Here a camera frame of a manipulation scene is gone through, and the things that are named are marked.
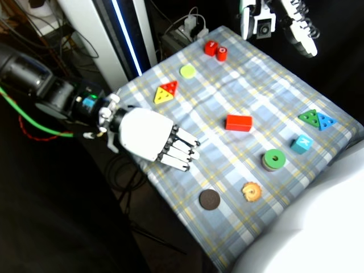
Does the red number cube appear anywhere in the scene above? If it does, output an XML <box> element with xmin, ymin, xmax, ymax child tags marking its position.
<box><xmin>204</xmin><ymin>40</ymin><xmax>219</xmax><ymax>57</ymax></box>

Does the green triangle block with holes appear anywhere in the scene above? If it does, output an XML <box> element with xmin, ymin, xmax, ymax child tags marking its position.
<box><xmin>297</xmin><ymin>109</ymin><xmax>321</xmax><ymax>128</ymax></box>

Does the yellow triangle block with holes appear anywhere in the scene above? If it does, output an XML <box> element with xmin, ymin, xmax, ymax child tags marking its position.
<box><xmin>154</xmin><ymin>86</ymin><xmax>174</xmax><ymax>105</ymax></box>

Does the green ring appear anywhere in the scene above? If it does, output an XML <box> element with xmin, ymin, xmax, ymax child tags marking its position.
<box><xmin>263</xmin><ymin>148</ymin><xmax>287</xmax><ymax>171</ymax></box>

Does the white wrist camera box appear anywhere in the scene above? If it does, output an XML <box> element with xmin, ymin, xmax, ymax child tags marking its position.
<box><xmin>254</xmin><ymin>11</ymin><xmax>276</xmax><ymax>40</ymax></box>

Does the white power adapter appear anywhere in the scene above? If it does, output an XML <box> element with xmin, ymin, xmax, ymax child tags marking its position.
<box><xmin>184</xmin><ymin>15</ymin><xmax>198</xmax><ymax>32</ymax></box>

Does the red rectangular block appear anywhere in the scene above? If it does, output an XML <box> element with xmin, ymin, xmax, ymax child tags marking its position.
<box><xmin>225</xmin><ymin>114</ymin><xmax>253</xmax><ymax>133</ymax></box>

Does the green cable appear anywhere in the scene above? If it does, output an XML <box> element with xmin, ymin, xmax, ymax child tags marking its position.
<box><xmin>0</xmin><ymin>86</ymin><xmax>74</xmax><ymax>139</ymax></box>

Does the lime green disc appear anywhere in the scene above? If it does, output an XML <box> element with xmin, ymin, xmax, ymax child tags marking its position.
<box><xmin>179</xmin><ymin>64</ymin><xmax>197</xmax><ymax>80</ymax></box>

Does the black coiled cable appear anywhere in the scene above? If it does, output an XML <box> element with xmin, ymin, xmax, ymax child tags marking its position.
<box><xmin>104</xmin><ymin>155</ymin><xmax>149</xmax><ymax>201</ymax></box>

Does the blue triangle block with holes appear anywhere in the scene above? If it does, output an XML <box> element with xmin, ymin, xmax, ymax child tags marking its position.
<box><xmin>316</xmin><ymin>112</ymin><xmax>338</xmax><ymax>131</ymax></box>

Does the large white rounded shell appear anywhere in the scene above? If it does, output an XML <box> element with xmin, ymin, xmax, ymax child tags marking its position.
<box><xmin>231</xmin><ymin>139</ymin><xmax>364</xmax><ymax>273</ymax></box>

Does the red triangle block with holes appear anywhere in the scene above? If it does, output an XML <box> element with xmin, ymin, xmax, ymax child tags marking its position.
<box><xmin>159</xmin><ymin>80</ymin><xmax>179</xmax><ymax>95</ymax></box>

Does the grey power strip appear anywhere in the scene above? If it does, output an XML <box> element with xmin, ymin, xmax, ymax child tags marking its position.
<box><xmin>160</xmin><ymin>27</ymin><xmax>210</xmax><ymax>52</ymax></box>

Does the toy cookie with scalloped edge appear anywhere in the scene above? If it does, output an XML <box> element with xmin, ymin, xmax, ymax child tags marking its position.
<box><xmin>241</xmin><ymin>181</ymin><xmax>263</xmax><ymax>203</ymax></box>

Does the white column with light strip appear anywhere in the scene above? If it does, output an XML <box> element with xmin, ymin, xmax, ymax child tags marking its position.
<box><xmin>56</xmin><ymin>0</ymin><xmax>159</xmax><ymax>92</ymax></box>

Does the teal cube block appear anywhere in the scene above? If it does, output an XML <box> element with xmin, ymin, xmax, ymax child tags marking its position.
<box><xmin>290</xmin><ymin>134</ymin><xmax>315</xmax><ymax>155</ymax></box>

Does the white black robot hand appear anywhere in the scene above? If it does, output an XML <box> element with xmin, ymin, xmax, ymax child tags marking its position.
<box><xmin>239</xmin><ymin>0</ymin><xmax>321</xmax><ymax>59</ymax></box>
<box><xmin>106</xmin><ymin>107</ymin><xmax>201</xmax><ymax>173</ymax></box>

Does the dark brown round disc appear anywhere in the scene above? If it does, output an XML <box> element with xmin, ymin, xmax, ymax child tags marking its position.
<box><xmin>198</xmin><ymin>189</ymin><xmax>221</xmax><ymax>211</ymax></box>

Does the blue yellow plaid cloth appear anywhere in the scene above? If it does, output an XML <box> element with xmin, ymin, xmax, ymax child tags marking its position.
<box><xmin>115</xmin><ymin>25</ymin><xmax>364</xmax><ymax>273</ymax></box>

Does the red twisted cable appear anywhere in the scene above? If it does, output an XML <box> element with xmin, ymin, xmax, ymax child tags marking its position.
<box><xmin>18</xmin><ymin>114</ymin><xmax>72</xmax><ymax>142</ymax></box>

